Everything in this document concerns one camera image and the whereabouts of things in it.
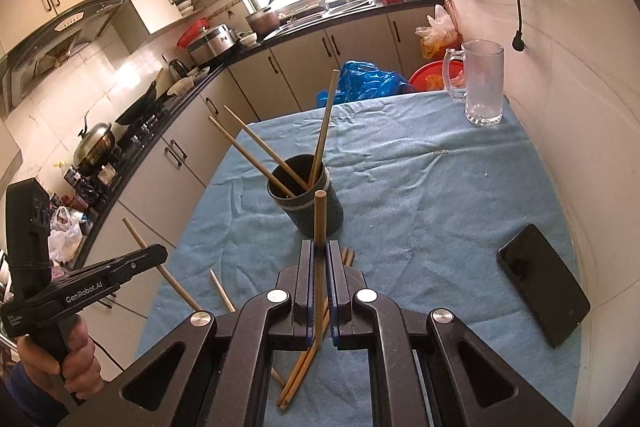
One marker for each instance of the small rectangular seasoning box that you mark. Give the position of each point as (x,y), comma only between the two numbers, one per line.
(106,174)

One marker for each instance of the person's left forearm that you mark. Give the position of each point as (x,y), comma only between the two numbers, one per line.
(30,399)

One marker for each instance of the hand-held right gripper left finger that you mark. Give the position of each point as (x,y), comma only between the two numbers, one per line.
(304,287)

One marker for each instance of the black gas stove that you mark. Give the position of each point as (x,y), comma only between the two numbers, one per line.
(142,127)

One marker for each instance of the dark grey perforated utensil holder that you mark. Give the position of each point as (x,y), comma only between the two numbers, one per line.
(305,217)

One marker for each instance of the steel electric kettle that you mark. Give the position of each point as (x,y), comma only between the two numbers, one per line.
(177,69)

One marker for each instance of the steel range hood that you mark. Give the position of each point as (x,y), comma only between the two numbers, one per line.
(60,37)

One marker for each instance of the person's left hand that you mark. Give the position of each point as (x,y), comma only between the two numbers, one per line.
(85,367)

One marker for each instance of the clear bag with orange contents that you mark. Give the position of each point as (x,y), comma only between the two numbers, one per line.
(437,34)

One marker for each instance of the beige base cabinets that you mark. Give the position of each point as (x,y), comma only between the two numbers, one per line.
(165,187)

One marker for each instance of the dark brown cooking pot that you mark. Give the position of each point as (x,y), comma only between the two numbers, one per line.
(262,21)

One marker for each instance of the cooking oil bottle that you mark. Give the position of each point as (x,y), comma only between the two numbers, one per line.
(70,174)

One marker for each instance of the red plastic basin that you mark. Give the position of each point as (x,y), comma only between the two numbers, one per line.
(430,77)

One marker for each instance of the black smartphone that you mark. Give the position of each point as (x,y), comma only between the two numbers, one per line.
(542,284)

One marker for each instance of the red plastic colander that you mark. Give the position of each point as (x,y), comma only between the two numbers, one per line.
(192,32)

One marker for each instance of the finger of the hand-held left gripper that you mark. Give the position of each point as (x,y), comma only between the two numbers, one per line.
(125,264)

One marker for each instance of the black frying pan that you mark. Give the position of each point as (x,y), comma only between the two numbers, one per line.
(140,104)

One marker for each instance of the stacked white dishes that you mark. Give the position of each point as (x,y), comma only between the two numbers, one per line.
(181,2)

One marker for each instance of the small white bowl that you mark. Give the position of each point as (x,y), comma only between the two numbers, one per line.
(247,38)

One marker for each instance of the silver rice cooker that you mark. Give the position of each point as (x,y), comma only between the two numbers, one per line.
(212,44)

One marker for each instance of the white plastic bag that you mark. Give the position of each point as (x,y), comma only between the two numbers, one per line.
(65,234)

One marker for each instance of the steel kitchen sink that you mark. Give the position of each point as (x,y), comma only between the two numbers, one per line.
(345,7)

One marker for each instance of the blue textured tablecloth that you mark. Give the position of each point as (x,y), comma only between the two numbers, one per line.
(425,187)

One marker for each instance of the steel lidded wok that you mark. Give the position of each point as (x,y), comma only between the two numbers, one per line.
(92,147)

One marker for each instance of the clear glass mug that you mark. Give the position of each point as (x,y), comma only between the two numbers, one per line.
(482,82)

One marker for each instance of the blue plastic bag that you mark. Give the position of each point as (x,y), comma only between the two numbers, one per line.
(370,82)

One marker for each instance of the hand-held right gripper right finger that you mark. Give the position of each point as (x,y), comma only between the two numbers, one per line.
(337,287)

